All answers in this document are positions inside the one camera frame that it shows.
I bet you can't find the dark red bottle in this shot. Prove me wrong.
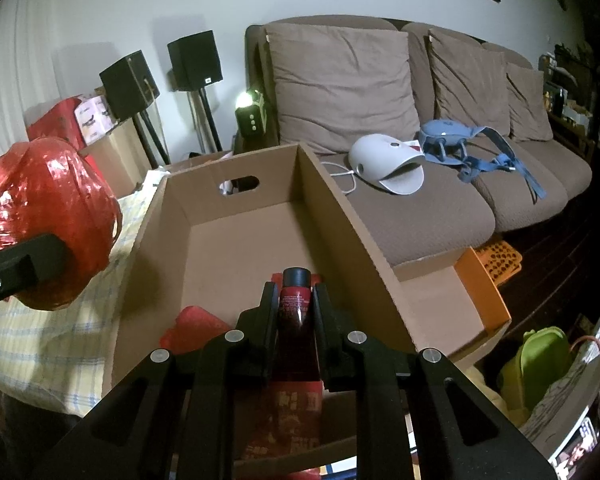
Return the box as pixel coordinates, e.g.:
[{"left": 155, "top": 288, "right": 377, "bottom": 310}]
[{"left": 242, "top": 267, "right": 326, "bottom": 463}]

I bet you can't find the white dome-shaped device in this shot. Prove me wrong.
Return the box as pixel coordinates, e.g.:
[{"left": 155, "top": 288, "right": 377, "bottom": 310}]
[{"left": 349, "top": 133, "right": 426, "bottom": 195}]

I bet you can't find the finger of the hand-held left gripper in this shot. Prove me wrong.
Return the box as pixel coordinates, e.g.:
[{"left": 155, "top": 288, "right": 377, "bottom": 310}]
[{"left": 0, "top": 234, "right": 68, "bottom": 318}]

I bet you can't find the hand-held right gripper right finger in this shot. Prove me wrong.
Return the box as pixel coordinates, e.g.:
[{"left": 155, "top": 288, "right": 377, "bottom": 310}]
[{"left": 312, "top": 282, "right": 556, "bottom": 480}]

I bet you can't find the green plastic container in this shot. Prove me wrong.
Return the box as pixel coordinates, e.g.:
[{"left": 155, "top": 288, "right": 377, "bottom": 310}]
[{"left": 500, "top": 327, "right": 573, "bottom": 411}]

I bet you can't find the brown sofa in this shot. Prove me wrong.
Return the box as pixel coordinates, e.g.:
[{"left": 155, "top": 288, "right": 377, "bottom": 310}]
[{"left": 245, "top": 15, "right": 593, "bottom": 266}]

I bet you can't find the large brown cushion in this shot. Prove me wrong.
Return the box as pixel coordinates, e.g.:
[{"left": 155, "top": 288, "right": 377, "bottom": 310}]
[{"left": 265, "top": 22, "right": 416, "bottom": 156}]

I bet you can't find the yellow checked tablecloth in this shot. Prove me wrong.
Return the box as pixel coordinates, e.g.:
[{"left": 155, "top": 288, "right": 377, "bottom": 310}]
[{"left": 0, "top": 170, "right": 166, "bottom": 418}]

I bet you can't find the medium brown cushion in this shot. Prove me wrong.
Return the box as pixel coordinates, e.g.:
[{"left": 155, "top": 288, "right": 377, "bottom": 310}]
[{"left": 427, "top": 27, "right": 513, "bottom": 136}]

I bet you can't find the low cardboard box of clutter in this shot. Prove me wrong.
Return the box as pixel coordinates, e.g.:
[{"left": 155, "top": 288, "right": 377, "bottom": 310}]
[{"left": 155, "top": 150, "right": 236, "bottom": 172}]

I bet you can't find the cluttered wooden shelf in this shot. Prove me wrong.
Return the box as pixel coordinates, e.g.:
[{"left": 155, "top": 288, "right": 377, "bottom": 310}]
[{"left": 540, "top": 42, "right": 600, "bottom": 161}]

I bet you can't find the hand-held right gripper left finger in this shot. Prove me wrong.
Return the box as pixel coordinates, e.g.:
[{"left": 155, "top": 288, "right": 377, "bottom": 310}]
[{"left": 32, "top": 280, "right": 283, "bottom": 480}]

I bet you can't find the blue baby carrier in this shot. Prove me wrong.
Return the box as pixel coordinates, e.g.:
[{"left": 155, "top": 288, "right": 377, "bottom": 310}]
[{"left": 417, "top": 120, "right": 548, "bottom": 206}]

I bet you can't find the black speaker stand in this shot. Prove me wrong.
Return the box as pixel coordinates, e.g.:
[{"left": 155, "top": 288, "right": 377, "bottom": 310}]
[
  {"left": 130, "top": 110, "right": 171, "bottom": 168},
  {"left": 195, "top": 89, "right": 223, "bottom": 153}
]

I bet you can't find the white cable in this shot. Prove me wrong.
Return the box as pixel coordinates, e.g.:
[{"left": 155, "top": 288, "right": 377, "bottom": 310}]
[{"left": 325, "top": 160, "right": 362, "bottom": 196}]

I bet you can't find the red heart foil box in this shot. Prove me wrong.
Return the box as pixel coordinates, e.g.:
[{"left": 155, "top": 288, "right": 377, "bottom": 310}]
[{"left": 0, "top": 136, "right": 123, "bottom": 311}]

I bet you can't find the orange plastic crate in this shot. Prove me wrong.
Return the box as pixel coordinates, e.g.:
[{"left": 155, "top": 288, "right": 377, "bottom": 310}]
[{"left": 455, "top": 239, "right": 523, "bottom": 331}]

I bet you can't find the small brown cushion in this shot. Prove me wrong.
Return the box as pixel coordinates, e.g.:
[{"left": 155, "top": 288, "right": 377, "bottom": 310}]
[{"left": 505, "top": 62, "right": 553, "bottom": 142}]

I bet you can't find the grey patterned paper bag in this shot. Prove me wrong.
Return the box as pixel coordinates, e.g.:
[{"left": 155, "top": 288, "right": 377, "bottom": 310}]
[{"left": 520, "top": 305, "right": 600, "bottom": 466}]

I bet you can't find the brown cardboard box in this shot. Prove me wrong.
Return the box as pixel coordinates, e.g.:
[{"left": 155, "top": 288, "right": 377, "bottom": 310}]
[{"left": 102, "top": 142, "right": 511, "bottom": 480}]

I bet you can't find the red packet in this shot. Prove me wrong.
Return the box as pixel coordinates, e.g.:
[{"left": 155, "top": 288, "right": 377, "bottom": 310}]
[{"left": 160, "top": 305, "right": 231, "bottom": 356}]

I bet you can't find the black lantern lamp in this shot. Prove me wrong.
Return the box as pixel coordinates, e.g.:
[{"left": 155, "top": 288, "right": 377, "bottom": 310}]
[{"left": 234, "top": 89, "right": 268, "bottom": 138}]

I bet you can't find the shallow cardboard tray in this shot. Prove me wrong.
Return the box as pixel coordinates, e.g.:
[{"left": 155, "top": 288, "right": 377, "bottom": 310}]
[{"left": 392, "top": 250, "right": 511, "bottom": 361}]

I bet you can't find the large red gift box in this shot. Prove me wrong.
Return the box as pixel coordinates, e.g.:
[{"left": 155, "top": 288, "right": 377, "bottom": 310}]
[{"left": 26, "top": 97, "right": 88, "bottom": 143}]

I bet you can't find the black speaker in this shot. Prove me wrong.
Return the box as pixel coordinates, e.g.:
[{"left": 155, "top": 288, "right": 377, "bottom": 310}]
[
  {"left": 167, "top": 30, "right": 224, "bottom": 92},
  {"left": 99, "top": 50, "right": 161, "bottom": 122}
]

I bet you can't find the small white printed box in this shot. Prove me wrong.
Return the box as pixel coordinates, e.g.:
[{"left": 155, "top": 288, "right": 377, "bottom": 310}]
[{"left": 75, "top": 95, "right": 117, "bottom": 142}]

